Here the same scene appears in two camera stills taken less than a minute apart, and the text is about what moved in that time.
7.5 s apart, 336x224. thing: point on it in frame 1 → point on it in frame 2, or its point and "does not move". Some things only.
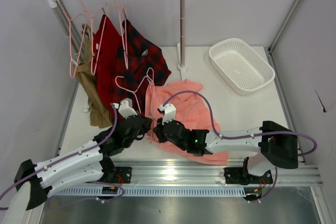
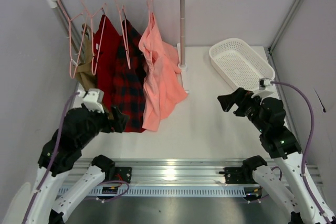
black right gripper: [161, 128] → [242, 104]
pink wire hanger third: [122, 20] does not move
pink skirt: [191, 109] → [163, 88]
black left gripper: [142, 123] → [109, 123]
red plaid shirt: [139, 63] does not move
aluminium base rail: [169, 172] does not move
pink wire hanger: [149, 75] → [149, 11]
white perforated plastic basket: [239, 66] does not move
